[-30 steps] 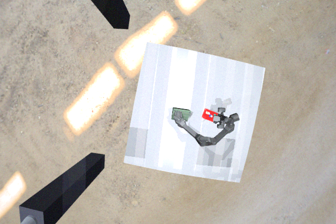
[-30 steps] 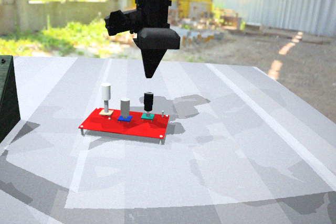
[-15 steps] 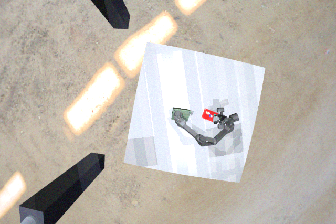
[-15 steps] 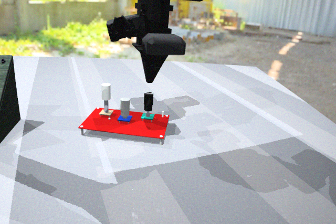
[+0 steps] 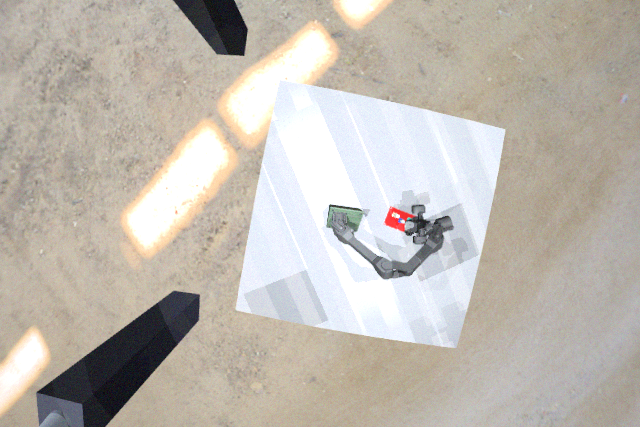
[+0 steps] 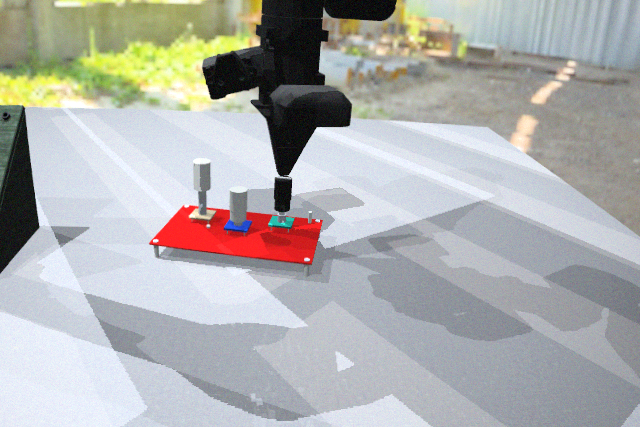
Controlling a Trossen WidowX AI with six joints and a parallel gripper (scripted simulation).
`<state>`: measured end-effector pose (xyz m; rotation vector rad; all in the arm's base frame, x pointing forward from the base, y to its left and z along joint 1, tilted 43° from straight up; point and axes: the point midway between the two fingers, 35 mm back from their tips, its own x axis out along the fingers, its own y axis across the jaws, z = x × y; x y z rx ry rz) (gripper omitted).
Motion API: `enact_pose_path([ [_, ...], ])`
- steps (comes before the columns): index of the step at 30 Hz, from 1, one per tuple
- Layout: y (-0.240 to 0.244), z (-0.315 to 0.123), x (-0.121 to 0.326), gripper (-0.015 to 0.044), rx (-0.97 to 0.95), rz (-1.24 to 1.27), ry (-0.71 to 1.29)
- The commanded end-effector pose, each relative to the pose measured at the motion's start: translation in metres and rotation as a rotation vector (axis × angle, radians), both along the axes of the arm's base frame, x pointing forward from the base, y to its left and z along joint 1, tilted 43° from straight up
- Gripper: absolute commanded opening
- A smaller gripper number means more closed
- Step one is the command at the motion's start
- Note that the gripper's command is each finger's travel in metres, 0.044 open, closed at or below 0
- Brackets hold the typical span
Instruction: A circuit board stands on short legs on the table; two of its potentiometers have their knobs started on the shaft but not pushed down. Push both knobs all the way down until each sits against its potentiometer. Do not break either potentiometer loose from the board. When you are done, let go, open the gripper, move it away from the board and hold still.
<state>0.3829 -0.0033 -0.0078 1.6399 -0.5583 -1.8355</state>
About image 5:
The red circuit board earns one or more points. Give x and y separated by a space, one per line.
396 218

